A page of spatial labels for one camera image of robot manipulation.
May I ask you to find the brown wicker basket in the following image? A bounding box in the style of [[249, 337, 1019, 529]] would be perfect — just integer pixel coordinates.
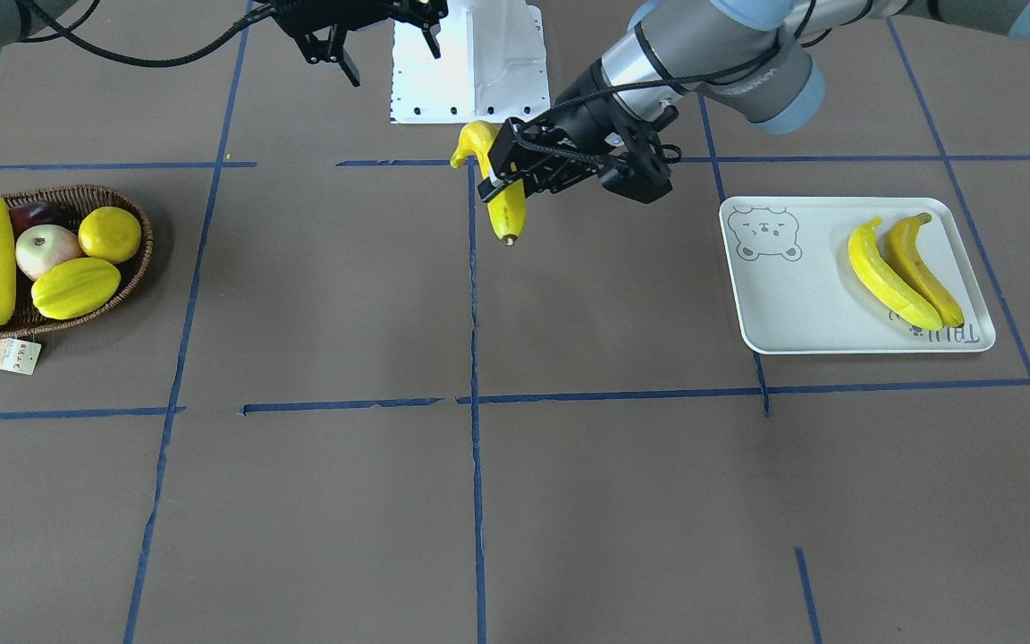
[[0, 184, 155, 344]]

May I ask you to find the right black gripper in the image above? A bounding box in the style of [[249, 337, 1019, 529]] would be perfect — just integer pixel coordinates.
[[274, 0, 447, 87]]

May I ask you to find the yellow green apple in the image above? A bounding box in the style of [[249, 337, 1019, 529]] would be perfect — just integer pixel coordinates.
[[15, 225, 85, 281]]

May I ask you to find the paper basket tag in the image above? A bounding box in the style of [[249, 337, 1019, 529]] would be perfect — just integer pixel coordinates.
[[0, 338, 44, 376]]

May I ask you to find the yellow lemon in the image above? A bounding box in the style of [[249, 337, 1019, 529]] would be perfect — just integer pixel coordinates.
[[77, 207, 142, 265]]

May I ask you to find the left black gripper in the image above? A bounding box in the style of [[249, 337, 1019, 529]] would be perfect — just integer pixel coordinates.
[[477, 63, 679, 203]]

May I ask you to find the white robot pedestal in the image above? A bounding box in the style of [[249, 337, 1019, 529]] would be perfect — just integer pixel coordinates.
[[390, 1, 551, 123]]

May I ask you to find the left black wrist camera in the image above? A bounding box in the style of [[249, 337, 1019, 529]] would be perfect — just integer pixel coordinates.
[[596, 143, 681, 204]]

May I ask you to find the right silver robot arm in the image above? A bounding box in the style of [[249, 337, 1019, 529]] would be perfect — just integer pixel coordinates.
[[0, 1, 450, 87]]

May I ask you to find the white bear tray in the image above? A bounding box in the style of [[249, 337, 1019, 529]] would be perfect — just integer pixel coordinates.
[[718, 196, 997, 354]]

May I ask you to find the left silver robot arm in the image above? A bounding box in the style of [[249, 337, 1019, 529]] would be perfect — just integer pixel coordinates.
[[478, 1, 1030, 203]]

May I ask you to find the dark purple fruit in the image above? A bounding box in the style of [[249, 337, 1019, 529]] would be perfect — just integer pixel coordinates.
[[8, 200, 72, 238]]

